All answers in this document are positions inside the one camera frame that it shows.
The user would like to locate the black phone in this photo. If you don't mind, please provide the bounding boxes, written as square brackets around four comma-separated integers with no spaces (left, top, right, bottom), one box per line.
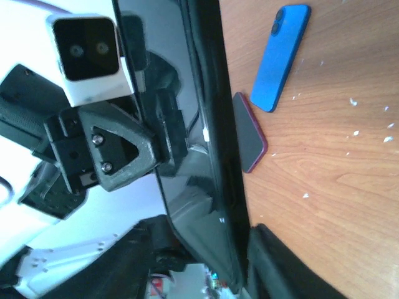
[113,1,249,293]

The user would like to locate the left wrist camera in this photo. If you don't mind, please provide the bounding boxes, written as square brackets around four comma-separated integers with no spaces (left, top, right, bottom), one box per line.
[46,13,131,107]

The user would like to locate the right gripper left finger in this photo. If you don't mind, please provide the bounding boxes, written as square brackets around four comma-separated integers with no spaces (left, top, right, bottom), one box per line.
[71,214,200,299]

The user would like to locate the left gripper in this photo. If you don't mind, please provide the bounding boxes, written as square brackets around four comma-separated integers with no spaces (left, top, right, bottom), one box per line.
[32,102,161,195]

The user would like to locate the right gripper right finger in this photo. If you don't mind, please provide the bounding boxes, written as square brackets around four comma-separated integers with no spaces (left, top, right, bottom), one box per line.
[246,224,345,298]

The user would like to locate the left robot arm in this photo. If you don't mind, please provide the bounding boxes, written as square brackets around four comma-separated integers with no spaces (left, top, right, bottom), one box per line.
[1,64,165,298]

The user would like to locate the dark red-edged phone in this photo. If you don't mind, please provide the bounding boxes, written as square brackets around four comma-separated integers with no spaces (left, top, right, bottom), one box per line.
[233,92,268,173]

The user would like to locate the blue phone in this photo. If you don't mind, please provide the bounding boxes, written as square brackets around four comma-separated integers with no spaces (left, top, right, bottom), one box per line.
[250,4,312,113]

